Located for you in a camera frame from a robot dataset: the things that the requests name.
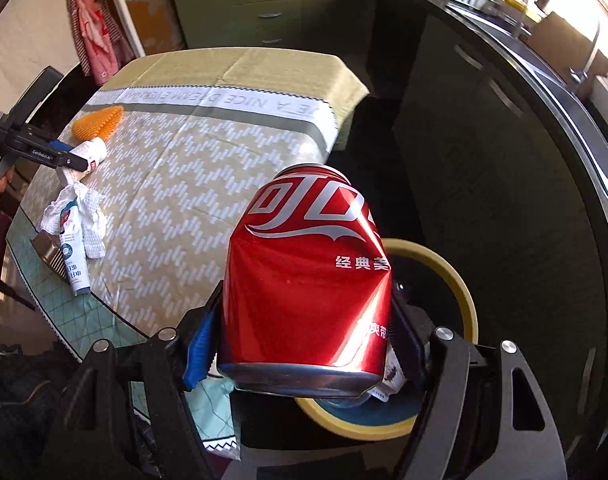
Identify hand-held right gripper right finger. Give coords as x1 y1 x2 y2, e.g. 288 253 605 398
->
390 290 560 480

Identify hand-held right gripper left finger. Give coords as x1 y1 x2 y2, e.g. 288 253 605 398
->
39 280 223 480

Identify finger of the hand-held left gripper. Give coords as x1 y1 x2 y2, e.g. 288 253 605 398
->
53 141 93 172
8 66 66 128

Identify small white tube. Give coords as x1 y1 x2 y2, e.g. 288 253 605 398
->
68 139 108 167

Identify dark bin with yellow rim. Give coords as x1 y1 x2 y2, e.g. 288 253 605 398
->
293 238 480 444

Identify red drink can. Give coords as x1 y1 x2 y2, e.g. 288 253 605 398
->
216 162 395 397

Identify white printed wrapper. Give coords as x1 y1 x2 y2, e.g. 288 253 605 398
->
373 344 405 402

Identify orange mesh scrubber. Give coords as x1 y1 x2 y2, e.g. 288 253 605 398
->
72 104 123 142

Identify crumpled white tissue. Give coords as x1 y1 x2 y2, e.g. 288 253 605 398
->
40 182 108 261

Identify red checked apron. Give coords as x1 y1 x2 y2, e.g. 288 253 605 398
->
65 0 136 84

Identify grey ribbed box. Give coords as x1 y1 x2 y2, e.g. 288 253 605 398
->
31 230 68 282

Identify white toothpaste tube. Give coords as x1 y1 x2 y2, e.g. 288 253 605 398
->
58 199 93 297

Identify patterned tablecloth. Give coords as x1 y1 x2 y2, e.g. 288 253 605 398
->
4 46 371 461

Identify person's dark jacket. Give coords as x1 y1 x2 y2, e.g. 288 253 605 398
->
0 344 87 480

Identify dark lower cabinets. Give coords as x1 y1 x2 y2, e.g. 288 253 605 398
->
371 0 608 441

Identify green lower cabinets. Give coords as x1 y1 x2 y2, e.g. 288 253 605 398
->
168 0 371 52

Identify tall steel faucet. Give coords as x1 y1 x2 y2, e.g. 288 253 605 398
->
572 24 605 87

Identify yellow sponge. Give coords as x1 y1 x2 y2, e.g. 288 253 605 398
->
500 0 543 22

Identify small steel faucet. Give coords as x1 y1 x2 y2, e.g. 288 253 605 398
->
502 0 530 37

